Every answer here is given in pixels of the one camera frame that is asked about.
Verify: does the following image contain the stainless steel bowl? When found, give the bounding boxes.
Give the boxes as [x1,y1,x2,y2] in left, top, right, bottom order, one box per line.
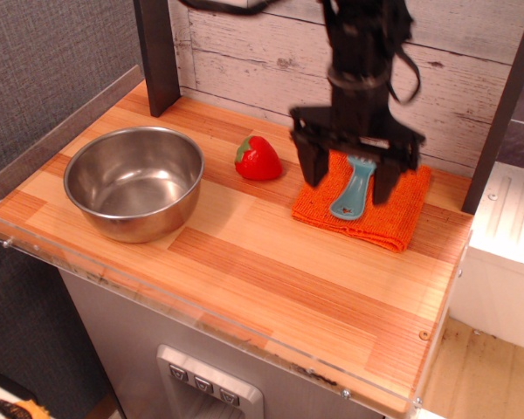
[64,127,204,244]

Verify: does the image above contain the grey toy fridge cabinet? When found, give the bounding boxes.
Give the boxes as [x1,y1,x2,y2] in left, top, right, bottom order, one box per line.
[61,271,380,418]

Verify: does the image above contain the dark left cabinet post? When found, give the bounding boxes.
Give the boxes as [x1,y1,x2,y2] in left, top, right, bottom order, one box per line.
[133,0,181,117]

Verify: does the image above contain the folded orange cloth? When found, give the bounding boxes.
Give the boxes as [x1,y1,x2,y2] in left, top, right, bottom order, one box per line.
[292,152,431,252]

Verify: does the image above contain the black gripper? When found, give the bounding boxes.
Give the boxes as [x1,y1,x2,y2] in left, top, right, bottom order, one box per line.
[290,85,424,205]

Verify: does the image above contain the dark cabinet post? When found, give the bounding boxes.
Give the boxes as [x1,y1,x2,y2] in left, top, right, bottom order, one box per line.
[133,0,181,117]
[461,32,524,215]

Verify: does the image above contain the red toy strawberry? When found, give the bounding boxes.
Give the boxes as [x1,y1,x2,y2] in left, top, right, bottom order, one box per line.
[235,136,283,181]

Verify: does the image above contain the silver dispenser panel with buttons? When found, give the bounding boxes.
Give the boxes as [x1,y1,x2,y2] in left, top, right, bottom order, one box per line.
[156,345,265,419]

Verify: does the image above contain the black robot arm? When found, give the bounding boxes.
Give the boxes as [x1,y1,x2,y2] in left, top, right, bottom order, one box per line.
[290,1,424,205]

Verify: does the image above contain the black sleeved cable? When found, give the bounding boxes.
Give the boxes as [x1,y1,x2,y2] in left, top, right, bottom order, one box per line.
[178,0,280,17]

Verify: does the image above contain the teal brush with white bristles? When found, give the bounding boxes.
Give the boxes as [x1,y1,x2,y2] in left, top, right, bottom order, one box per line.
[329,155,376,221]

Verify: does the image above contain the orange yellow object bottom left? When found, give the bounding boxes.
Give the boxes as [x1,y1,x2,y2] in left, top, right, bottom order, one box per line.
[9,400,52,419]

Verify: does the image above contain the clear acrylic edge guard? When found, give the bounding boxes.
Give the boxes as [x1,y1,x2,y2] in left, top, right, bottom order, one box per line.
[0,205,471,418]

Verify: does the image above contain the dark right cabinet post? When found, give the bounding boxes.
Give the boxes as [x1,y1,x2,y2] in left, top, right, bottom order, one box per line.
[461,32,524,215]

